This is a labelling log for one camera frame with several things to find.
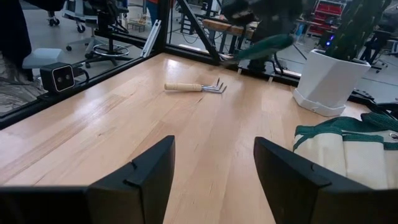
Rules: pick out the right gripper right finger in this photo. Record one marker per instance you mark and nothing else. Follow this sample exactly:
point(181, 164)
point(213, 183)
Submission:
point(289, 186)

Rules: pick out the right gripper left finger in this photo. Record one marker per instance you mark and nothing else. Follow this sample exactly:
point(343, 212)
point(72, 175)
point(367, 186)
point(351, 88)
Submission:
point(140, 193)

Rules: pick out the beige green-trimmed gardening bag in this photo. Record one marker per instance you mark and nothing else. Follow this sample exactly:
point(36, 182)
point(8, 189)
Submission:
point(357, 155)

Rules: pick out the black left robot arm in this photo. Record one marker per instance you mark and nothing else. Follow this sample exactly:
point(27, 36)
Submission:
point(264, 31)

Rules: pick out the wooden workbench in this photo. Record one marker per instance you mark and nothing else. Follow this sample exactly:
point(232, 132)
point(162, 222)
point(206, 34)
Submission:
point(217, 26)

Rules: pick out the person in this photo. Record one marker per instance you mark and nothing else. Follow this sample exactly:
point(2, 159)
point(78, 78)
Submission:
point(152, 11)

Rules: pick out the red parts bin rack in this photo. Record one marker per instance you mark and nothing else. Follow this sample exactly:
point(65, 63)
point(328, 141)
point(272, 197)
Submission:
point(326, 9)

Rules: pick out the silver aluminium extrusion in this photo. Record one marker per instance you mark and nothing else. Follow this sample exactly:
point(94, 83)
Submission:
point(152, 37)

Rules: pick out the white faceted plant pot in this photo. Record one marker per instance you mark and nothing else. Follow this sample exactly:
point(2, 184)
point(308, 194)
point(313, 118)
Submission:
point(329, 81)

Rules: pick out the tall green cactus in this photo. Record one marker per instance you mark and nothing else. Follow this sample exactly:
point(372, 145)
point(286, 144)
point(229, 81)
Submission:
point(354, 28)

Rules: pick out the office chair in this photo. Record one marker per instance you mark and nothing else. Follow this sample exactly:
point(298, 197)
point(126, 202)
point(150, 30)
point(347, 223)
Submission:
point(93, 42)

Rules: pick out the grey stool seat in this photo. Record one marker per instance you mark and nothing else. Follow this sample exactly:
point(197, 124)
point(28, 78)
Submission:
point(42, 57)

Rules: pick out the black table-level camera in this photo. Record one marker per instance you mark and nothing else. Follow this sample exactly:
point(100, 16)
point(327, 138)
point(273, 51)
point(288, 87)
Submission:
point(57, 77)

